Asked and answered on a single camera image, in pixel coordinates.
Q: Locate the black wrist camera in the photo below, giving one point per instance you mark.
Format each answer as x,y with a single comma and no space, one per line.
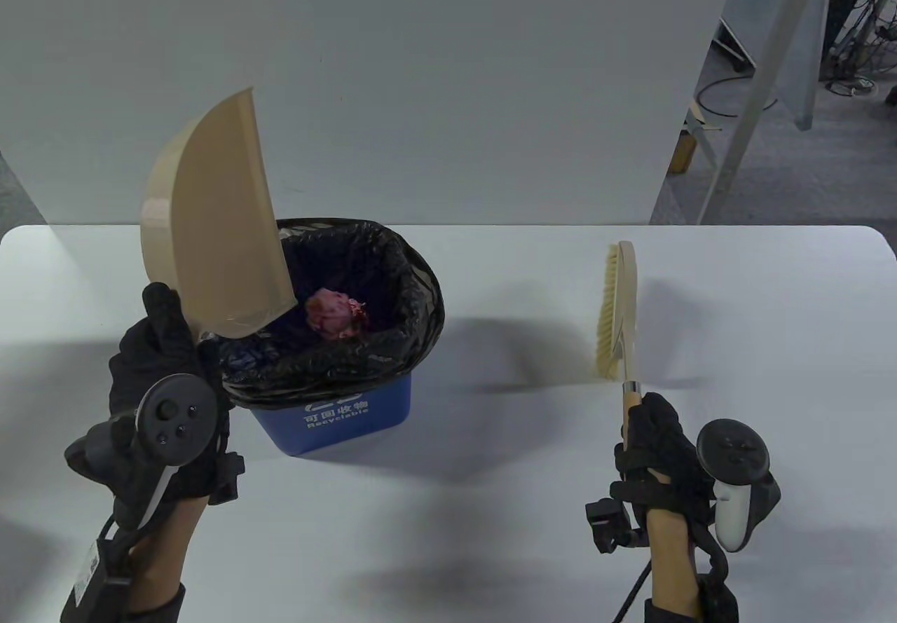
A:
228,476
606,521

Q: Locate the black plastic trash bag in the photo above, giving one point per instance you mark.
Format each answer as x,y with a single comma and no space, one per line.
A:
413,315

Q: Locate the white table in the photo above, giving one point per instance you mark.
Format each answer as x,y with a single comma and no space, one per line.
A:
771,441

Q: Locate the pile of pink paper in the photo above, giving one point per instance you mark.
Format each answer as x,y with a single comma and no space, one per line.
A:
335,313

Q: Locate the person's left forearm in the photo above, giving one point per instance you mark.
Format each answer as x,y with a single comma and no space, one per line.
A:
165,553

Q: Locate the grey blue panel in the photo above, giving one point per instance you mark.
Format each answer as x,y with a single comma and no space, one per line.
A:
799,90

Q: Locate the person's left hand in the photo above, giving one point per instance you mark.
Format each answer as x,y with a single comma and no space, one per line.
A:
168,350

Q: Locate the black right forearm box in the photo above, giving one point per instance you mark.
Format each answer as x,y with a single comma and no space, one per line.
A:
718,602

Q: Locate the person's right hand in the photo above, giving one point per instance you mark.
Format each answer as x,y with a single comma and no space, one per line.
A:
659,441

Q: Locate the grey hand controller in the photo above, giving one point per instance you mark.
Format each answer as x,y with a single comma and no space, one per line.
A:
732,451
175,413

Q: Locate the blue recycling bin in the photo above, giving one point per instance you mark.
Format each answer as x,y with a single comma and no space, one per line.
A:
329,430

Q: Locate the grey slanted support beam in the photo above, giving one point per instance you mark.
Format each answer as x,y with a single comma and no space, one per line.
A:
764,90

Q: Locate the grey left hand controller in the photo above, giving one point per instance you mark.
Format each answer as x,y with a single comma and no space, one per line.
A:
175,413

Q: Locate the wooden block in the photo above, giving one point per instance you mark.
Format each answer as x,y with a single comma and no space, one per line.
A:
683,153

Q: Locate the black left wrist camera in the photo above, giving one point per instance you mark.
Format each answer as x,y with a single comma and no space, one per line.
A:
228,476

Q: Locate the beige plastic dustpan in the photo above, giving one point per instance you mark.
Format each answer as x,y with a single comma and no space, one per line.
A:
217,216

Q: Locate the black left forearm box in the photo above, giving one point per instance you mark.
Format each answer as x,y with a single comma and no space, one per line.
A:
94,581

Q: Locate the person's right forearm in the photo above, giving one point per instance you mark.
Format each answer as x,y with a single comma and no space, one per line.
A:
669,560

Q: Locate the white partition panel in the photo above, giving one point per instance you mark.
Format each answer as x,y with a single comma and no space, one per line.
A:
420,90

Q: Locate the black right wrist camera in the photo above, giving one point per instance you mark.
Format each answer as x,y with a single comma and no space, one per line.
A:
606,521

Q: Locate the grey right hand controller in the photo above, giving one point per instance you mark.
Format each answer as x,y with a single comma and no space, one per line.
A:
732,451

